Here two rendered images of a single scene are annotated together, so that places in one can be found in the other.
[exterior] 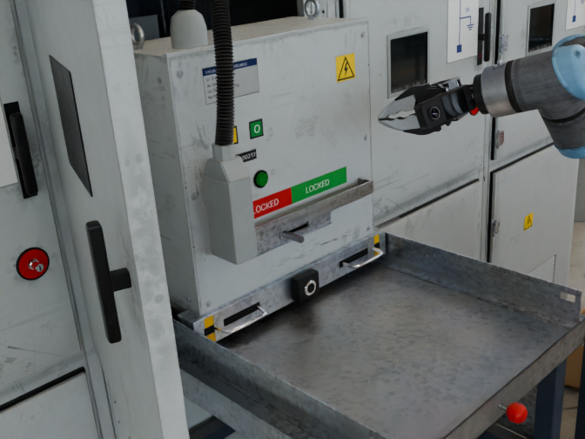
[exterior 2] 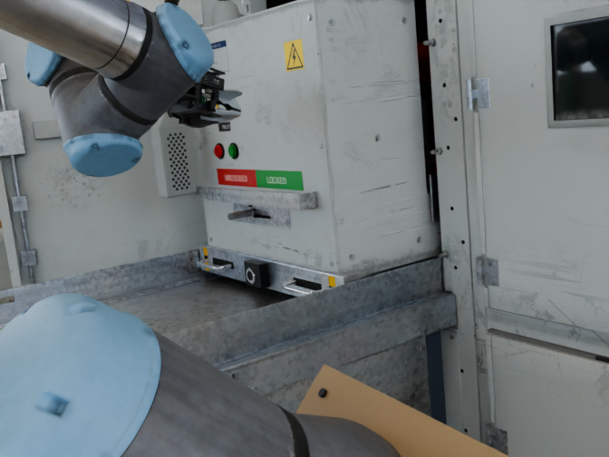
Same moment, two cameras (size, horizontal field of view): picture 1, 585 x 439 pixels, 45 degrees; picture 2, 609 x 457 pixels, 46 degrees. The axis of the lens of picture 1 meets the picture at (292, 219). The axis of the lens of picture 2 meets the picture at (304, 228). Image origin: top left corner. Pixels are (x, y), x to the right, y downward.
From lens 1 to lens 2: 2.14 m
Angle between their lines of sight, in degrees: 94
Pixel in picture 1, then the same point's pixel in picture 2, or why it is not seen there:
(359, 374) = not seen: hidden behind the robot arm
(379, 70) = (530, 76)
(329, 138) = (284, 132)
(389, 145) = (555, 211)
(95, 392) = not seen: hidden behind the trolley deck
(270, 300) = (239, 267)
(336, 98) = (287, 90)
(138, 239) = not seen: outside the picture
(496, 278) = (200, 342)
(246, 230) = (159, 171)
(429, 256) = (291, 314)
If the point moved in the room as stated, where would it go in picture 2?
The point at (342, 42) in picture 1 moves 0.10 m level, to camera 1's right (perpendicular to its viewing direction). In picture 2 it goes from (289, 25) to (280, 20)
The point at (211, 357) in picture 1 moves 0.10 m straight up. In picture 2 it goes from (178, 268) to (173, 225)
